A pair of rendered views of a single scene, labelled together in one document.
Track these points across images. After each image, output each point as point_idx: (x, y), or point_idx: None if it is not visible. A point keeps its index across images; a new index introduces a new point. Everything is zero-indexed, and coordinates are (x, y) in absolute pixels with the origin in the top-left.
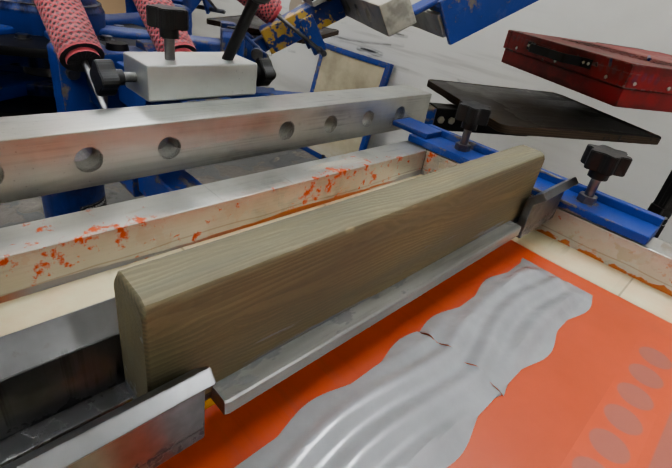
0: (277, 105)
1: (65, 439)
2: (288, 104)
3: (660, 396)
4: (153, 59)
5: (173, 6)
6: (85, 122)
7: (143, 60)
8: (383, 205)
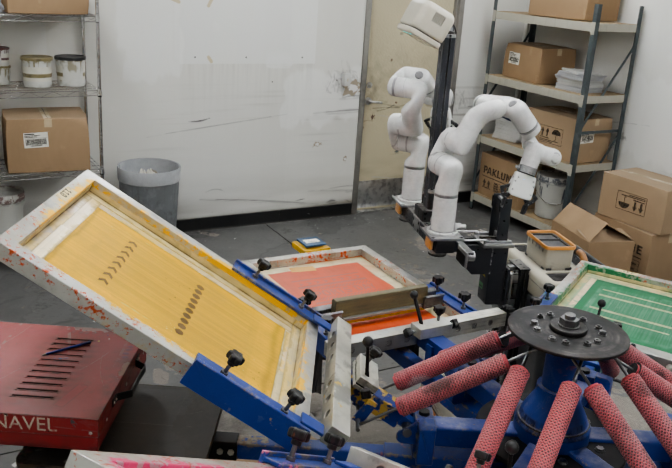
0: (402, 327)
1: (428, 288)
2: (398, 328)
3: (331, 303)
4: (442, 319)
5: (438, 307)
6: (451, 318)
7: (444, 318)
8: (390, 289)
